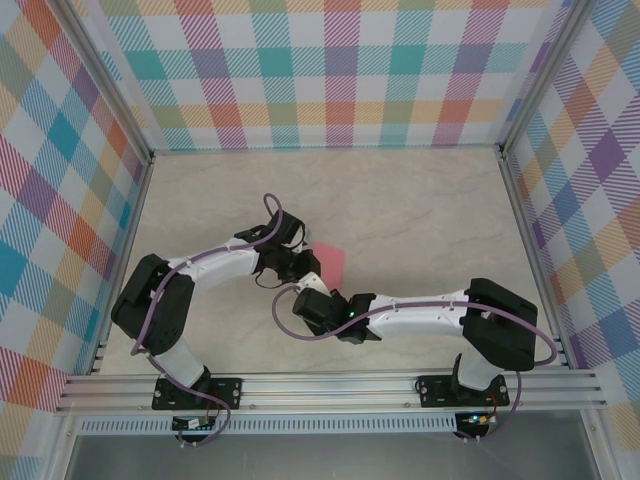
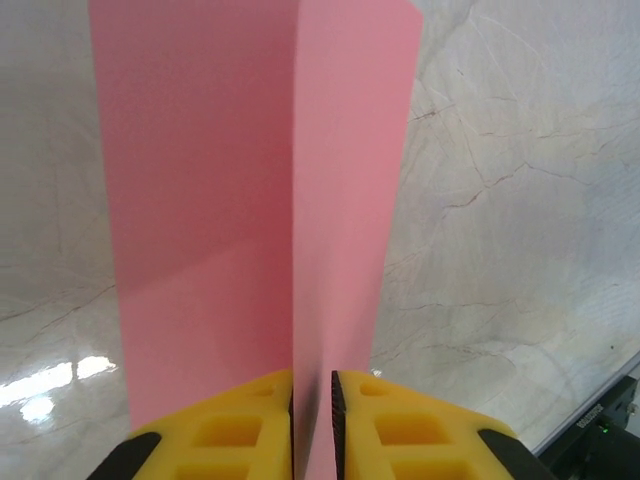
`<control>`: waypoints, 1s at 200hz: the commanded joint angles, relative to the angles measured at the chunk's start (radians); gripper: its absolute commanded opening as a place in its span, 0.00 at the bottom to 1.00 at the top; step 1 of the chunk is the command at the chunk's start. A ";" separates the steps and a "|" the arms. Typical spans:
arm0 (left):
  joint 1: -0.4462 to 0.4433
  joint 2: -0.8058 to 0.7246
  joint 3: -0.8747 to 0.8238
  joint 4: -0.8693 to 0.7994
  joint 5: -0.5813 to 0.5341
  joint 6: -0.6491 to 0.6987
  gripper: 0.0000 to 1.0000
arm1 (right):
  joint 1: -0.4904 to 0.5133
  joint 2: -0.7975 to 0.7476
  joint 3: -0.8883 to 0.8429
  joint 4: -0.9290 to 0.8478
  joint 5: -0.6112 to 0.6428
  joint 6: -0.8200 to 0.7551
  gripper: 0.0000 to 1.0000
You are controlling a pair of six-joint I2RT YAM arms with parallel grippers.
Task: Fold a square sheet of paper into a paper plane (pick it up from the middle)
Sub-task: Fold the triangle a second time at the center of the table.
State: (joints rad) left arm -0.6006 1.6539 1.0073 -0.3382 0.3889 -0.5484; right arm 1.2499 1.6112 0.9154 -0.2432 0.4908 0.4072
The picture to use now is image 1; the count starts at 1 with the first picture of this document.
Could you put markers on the pink square paper sheet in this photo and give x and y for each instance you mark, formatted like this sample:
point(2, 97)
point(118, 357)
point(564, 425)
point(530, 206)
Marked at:
point(332, 260)

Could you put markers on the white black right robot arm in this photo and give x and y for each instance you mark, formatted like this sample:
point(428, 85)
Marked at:
point(415, 320)

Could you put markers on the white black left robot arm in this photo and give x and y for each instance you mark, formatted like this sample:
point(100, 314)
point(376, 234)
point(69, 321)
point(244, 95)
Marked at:
point(220, 267)

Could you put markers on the grey metal panel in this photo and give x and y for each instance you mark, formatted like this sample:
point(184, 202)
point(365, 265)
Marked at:
point(325, 457)

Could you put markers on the small circuit board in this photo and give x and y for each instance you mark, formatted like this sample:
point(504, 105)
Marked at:
point(192, 424)
point(477, 419)

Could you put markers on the aluminium mounting rail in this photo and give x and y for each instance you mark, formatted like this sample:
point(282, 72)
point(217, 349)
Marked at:
point(325, 392)

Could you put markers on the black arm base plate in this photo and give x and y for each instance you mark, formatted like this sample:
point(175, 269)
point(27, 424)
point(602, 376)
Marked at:
point(430, 392)
point(230, 392)

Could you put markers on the aluminium side rail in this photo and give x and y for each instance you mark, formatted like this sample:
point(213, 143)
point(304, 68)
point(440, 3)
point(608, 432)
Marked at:
point(123, 265)
point(535, 265)

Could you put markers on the aluminium frame post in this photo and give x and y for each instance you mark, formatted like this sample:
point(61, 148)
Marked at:
point(539, 75)
point(109, 82)

